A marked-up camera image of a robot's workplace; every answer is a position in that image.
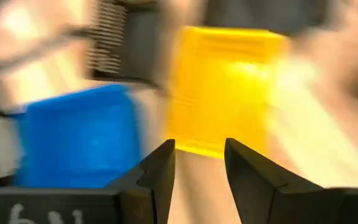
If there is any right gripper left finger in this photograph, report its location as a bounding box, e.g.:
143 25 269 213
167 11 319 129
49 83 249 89
0 139 176 224

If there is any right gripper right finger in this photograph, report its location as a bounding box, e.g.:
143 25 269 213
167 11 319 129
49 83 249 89
224 138 358 224

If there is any blue plastic basket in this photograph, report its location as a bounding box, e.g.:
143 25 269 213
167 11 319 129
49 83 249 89
12 83 143 189

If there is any yellow plastic basket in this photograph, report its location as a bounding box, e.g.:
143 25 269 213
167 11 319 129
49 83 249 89
165 26 290 160

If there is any black plastic basket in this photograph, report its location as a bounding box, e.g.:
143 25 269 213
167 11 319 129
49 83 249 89
84 0 175 90
202 0 331 35

